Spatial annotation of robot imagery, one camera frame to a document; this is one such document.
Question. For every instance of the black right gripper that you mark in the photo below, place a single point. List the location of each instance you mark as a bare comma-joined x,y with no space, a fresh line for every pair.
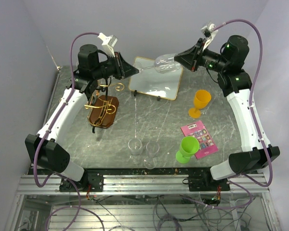
191,58

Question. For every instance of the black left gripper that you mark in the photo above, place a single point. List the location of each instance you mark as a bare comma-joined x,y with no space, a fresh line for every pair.
124,69

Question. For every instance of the large clear wine glass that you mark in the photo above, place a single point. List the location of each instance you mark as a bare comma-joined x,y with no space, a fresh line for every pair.
163,64

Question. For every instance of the small clear wine glass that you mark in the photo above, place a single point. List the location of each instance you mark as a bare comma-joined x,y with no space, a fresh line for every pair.
152,149

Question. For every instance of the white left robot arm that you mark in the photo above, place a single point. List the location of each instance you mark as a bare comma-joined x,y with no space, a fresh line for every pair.
44,148

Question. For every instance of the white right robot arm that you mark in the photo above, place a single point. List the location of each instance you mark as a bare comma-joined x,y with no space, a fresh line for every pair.
257,151

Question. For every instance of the clear wine glass front left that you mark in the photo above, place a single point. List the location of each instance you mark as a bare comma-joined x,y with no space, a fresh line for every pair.
135,147

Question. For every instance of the gold framed whiteboard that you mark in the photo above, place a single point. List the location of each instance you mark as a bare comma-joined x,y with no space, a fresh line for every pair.
151,83

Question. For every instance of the orange plastic goblet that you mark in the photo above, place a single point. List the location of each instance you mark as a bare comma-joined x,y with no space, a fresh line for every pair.
201,100

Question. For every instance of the green plastic goblet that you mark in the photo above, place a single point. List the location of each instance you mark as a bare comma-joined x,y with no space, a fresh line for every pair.
188,147

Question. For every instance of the pink booklet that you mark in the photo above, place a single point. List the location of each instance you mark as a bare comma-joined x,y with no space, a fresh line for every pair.
207,145

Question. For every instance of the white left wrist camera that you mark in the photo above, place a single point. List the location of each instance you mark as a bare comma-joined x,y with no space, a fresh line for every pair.
108,43

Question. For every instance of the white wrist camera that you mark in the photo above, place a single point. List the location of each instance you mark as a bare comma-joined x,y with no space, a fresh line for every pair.
108,43
209,32

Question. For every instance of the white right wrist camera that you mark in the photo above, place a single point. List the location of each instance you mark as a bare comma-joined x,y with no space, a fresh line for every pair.
209,32

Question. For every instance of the gold wire wine glass rack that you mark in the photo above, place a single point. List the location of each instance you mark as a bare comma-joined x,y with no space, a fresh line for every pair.
103,107

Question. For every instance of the aluminium rail frame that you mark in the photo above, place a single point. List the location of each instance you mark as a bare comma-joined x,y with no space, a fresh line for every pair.
165,199

